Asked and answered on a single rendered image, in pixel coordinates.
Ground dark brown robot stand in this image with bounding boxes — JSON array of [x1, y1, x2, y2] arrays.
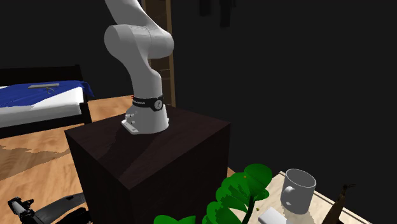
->
[[64, 105, 231, 224]]

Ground green leafy plant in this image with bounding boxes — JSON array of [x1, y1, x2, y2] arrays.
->
[[153, 163, 274, 224]]

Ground grey mug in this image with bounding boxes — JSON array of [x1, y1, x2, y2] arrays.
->
[[280, 168, 317, 215]]

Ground small white box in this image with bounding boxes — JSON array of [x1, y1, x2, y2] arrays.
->
[[258, 206, 290, 224]]

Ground bed with blue blanket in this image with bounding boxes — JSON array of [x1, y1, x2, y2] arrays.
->
[[0, 64, 95, 140]]

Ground light wooden table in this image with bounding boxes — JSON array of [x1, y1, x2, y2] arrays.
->
[[228, 171, 373, 224]]

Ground dark brown banana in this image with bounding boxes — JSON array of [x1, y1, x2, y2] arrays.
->
[[321, 183, 357, 224]]

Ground black exercise machine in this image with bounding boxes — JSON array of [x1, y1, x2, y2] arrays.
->
[[7, 192, 92, 224]]

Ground wooden door frame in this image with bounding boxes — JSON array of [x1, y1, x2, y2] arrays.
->
[[141, 0, 177, 108]]

